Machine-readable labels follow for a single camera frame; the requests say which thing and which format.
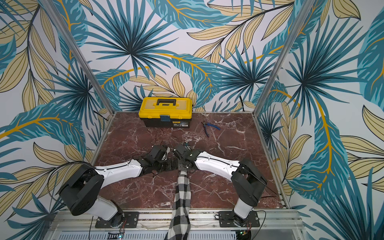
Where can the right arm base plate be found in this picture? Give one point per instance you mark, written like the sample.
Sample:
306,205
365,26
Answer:
228,219

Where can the checkered sleeve forearm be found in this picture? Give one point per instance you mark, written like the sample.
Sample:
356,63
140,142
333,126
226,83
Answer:
180,225

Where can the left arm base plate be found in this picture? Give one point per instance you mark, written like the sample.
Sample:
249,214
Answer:
127,220

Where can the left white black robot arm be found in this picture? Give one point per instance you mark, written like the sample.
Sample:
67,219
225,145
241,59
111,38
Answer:
80,193

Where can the yellow black toolbox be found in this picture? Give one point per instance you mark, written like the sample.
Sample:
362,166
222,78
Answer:
157,112

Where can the left aluminium frame post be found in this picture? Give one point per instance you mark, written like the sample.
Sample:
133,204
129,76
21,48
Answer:
59,22

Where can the right aluminium frame post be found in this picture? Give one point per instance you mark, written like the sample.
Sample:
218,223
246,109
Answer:
299,21

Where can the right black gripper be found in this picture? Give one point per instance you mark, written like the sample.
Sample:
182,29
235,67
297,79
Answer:
180,164

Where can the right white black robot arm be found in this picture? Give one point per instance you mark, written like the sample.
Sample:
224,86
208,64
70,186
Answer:
247,180

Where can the aluminium frame post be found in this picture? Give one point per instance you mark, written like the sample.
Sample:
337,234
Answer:
59,22
299,21

